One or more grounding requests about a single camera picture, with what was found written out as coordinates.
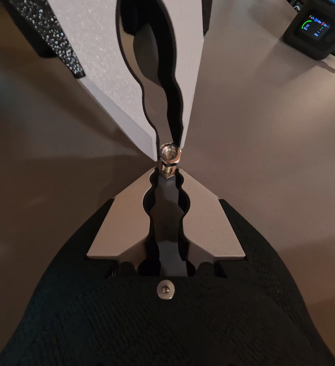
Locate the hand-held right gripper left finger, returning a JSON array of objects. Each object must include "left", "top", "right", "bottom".
[{"left": 86, "top": 167, "right": 161, "bottom": 276}]

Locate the silver hex nut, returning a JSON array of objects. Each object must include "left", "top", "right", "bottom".
[{"left": 158, "top": 143, "right": 183, "bottom": 166}]

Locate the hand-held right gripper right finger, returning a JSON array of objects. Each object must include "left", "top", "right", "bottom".
[{"left": 176, "top": 168, "right": 246, "bottom": 276}]

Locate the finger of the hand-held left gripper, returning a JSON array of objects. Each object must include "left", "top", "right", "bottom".
[
  {"left": 153, "top": 0, "right": 206, "bottom": 150},
  {"left": 48, "top": 0, "right": 161, "bottom": 162}
]

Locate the silver hex bolt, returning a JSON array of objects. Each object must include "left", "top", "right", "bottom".
[{"left": 159, "top": 161, "right": 176, "bottom": 179}]

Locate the black power bank with screen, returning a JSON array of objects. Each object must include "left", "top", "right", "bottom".
[{"left": 283, "top": 6, "right": 335, "bottom": 60}]

